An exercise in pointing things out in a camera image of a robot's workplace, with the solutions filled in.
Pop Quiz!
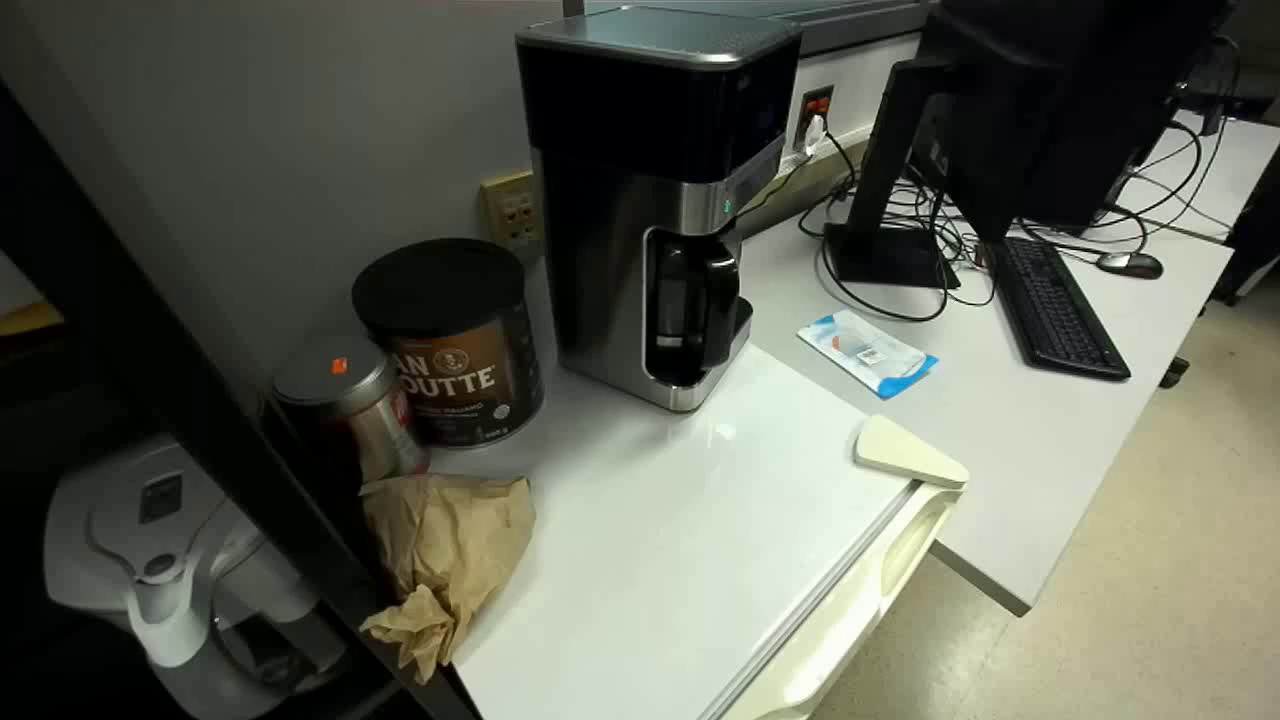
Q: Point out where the black and steel coffee maker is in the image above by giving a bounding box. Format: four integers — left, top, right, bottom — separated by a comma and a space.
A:
511, 3, 806, 417

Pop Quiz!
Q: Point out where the brown coffee can, black lid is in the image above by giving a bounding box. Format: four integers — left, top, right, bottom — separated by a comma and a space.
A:
350, 238, 548, 453

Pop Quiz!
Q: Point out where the blue and white packet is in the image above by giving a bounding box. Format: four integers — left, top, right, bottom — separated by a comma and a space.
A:
797, 307, 941, 404

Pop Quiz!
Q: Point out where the crumpled brown paper bag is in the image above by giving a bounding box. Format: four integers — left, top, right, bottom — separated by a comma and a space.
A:
357, 471, 539, 689

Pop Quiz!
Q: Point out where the cream wedge-shaped pad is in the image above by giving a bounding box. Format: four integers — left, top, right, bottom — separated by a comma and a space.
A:
853, 411, 974, 488

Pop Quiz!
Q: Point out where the steel canister with orange dot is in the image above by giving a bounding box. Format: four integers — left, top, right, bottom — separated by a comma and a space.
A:
269, 335, 431, 497

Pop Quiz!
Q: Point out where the white mini fridge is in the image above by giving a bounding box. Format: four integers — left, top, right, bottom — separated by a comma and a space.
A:
444, 341, 968, 720

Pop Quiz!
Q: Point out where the black computer keyboard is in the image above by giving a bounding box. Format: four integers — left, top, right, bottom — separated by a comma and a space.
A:
985, 238, 1138, 383

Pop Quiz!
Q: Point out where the black computer monitor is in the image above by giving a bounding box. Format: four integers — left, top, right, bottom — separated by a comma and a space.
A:
819, 0, 1237, 294

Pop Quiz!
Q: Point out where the black computer mouse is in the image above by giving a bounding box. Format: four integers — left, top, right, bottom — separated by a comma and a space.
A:
1094, 247, 1170, 286

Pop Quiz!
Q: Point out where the glass carafe with black handle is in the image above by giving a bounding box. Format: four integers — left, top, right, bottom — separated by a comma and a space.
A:
645, 223, 748, 393

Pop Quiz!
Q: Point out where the beige wall outlet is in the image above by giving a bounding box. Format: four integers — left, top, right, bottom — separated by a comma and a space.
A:
477, 166, 544, 256

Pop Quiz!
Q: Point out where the black power cable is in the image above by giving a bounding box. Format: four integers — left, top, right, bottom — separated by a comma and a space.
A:
797, 116, 995, 329

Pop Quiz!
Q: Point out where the grey wall cable raceway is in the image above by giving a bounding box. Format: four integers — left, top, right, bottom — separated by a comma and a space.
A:
737, 0, 936, 242

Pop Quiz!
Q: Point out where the black mouse cable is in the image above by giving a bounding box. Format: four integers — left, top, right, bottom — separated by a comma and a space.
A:
1018, 126, 1237, 263

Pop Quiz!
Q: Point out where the black shelf frame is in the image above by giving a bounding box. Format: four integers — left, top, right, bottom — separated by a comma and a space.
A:
0, 75, 471, 720

